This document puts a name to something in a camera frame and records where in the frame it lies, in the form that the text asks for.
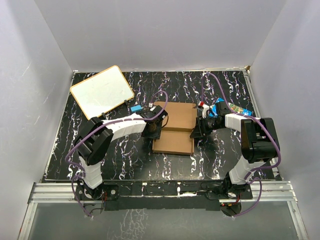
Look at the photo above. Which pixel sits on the blue treehouse book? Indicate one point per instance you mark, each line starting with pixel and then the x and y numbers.
pixel 235 108

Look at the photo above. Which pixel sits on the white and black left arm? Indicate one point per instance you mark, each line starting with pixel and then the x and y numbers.
pixel 94 140

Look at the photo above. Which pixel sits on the small blue eraser block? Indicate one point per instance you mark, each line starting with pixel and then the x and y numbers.
pixel 136 108

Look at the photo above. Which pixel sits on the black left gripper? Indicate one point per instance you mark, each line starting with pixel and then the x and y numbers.
pixel 154 135

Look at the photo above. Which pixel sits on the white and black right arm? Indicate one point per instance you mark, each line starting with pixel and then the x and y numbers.
pixel 258 141

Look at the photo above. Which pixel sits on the white board with wooden frame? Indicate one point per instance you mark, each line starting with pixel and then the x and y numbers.
pixel 102 92

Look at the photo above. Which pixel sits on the brown cardboard paper box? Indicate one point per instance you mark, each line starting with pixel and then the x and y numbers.
pixel 177 128

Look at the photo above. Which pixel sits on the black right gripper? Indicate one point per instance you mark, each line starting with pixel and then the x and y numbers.
pixel 200 129

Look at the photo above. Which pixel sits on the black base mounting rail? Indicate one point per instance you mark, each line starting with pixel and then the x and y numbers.
pixel 211 195

